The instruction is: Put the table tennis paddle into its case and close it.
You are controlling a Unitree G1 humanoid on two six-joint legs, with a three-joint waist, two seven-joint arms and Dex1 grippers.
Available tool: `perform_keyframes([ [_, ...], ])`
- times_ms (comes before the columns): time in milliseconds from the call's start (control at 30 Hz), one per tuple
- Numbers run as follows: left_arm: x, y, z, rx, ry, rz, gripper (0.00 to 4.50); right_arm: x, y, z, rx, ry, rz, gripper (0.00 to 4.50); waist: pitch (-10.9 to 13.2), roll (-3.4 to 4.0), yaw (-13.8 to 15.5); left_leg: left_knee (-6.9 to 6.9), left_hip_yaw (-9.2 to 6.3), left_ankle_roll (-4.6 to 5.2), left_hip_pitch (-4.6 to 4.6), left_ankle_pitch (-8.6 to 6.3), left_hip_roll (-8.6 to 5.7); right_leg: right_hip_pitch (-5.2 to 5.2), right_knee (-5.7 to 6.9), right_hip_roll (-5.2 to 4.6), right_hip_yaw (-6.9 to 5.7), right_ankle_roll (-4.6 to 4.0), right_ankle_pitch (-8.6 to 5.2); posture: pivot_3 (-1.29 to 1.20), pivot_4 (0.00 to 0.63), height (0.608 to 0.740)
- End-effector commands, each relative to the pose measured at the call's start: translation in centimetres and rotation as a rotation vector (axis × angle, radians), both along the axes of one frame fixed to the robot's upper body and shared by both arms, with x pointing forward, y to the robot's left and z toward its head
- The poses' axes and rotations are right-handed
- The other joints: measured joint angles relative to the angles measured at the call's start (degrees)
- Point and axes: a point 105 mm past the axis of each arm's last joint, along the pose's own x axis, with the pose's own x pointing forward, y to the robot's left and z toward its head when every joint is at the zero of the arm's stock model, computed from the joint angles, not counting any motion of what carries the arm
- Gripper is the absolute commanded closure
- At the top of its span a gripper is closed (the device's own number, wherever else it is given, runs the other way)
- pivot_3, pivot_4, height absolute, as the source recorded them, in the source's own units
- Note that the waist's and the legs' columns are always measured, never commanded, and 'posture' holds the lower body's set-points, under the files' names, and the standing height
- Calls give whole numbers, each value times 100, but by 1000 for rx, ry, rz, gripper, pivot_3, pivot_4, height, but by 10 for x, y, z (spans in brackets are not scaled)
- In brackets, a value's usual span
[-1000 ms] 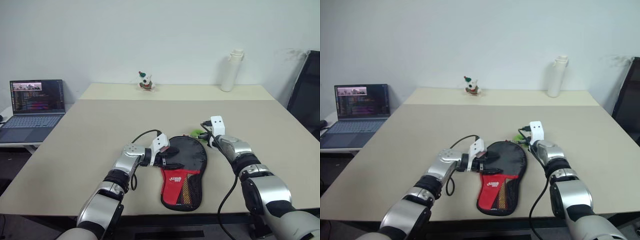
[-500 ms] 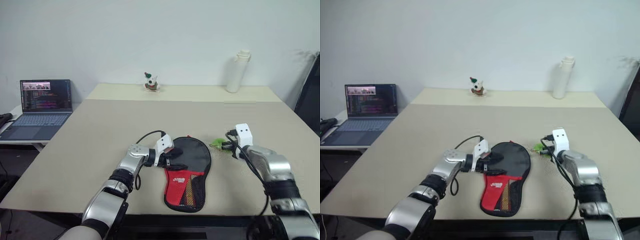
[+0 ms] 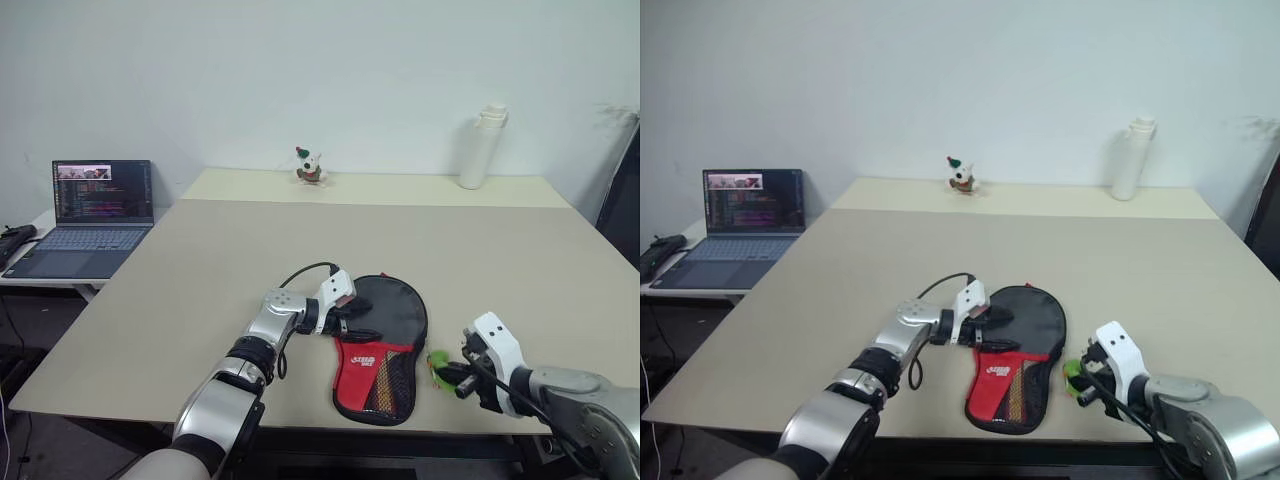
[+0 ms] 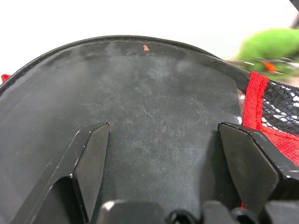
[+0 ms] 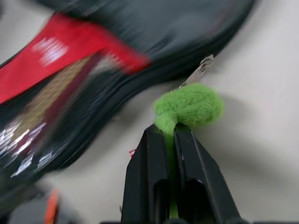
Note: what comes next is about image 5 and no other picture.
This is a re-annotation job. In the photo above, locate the silver metal zipper pull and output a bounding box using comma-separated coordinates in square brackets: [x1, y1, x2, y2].
[179, 54, 215, 89]

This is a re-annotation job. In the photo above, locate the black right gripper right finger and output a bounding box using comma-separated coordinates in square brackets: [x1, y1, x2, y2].
[174, 125, 242, 224]

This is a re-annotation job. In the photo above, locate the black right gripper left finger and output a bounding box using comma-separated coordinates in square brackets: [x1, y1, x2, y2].
[120, 125, 175, 224]

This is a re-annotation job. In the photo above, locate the green fluffy pompom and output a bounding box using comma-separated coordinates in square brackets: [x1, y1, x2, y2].
[153, 83, 225, 220]

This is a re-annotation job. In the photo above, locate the black red paddle case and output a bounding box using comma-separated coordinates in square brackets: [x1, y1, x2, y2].
[0, 0, 256, 203]

